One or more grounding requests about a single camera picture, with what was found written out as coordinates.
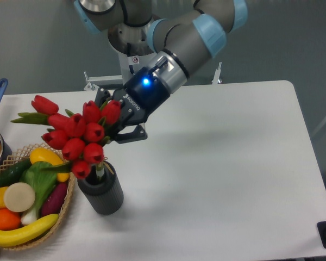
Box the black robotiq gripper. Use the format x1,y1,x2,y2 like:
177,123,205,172
94,67,170,144

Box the red tulip bouquet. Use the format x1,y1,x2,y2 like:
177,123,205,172
11,95,121,179

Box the dark grey ribbed vase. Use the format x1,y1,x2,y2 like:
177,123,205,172
77,161,124,215

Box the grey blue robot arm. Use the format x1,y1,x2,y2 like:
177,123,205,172
74,1,248,144

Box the yellow squash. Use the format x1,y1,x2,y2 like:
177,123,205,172
29,147,63,166

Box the green bok choy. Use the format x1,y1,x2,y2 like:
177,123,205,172
20,161,57,226

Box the woven wicker basket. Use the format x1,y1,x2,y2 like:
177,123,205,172
0,143,76,251

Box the purple sweet potato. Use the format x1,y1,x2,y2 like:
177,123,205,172
40,183,68,217

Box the green cucumber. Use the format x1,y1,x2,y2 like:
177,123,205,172
0,159,32,188

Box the beige round disc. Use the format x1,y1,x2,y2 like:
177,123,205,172
3,182,35,213

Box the orange fruit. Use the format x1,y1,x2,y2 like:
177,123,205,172
0,208,21,231

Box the yellow banana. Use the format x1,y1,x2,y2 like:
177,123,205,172
0,214,59,247

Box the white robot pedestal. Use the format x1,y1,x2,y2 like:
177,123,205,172
83,14,169,92

